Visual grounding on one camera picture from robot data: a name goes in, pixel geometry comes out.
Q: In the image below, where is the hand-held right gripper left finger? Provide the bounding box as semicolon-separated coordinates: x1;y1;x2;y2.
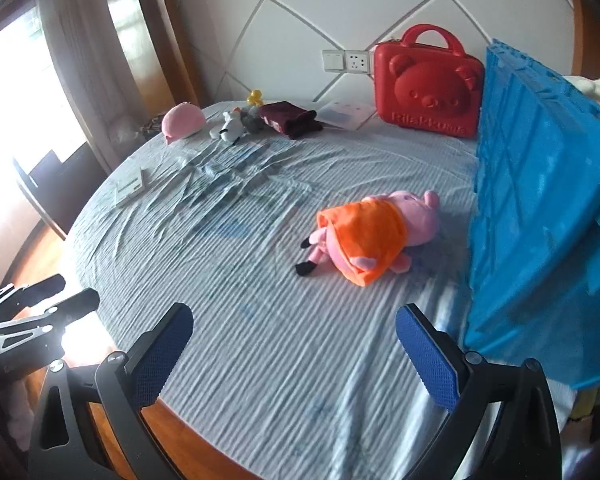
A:
27;302;196;480

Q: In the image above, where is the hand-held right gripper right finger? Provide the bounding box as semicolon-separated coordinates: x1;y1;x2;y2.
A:
395;302;563;480

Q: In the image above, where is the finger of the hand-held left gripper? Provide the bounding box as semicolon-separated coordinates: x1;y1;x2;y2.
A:
0;287;101;356
0;274;67;322

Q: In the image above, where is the pink pig plush orange dress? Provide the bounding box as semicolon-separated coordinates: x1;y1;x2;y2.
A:
294;189;442;288

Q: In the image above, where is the blue plastic crate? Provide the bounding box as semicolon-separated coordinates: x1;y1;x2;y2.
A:
462;37;600;391

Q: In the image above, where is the black and white cow toy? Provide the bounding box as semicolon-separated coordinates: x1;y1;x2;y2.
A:
209;108;248;147

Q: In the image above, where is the small grey plush toy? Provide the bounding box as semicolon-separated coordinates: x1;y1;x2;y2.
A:
242;107;267;135

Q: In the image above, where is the maroon cloth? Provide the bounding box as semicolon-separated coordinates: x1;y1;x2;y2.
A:
257;101;325;140

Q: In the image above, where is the dark chair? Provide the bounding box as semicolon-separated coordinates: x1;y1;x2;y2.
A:
12;149;88;196

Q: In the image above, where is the white and green flat box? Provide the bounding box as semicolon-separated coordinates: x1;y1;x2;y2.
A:
114;167;147;208

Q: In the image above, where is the woven basket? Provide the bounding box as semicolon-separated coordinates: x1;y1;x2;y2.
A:
137;115;167;136

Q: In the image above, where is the sheer white curtain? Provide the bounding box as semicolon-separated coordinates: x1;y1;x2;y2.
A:
35;0;148;161

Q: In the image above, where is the white booklet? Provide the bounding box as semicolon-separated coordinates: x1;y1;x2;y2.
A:
314;99;378;131

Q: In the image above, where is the red bear carry case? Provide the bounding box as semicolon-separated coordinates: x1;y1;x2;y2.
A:
372;24;486;140

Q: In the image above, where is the white wall socket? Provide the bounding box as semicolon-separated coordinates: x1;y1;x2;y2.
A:
345;50;371;73

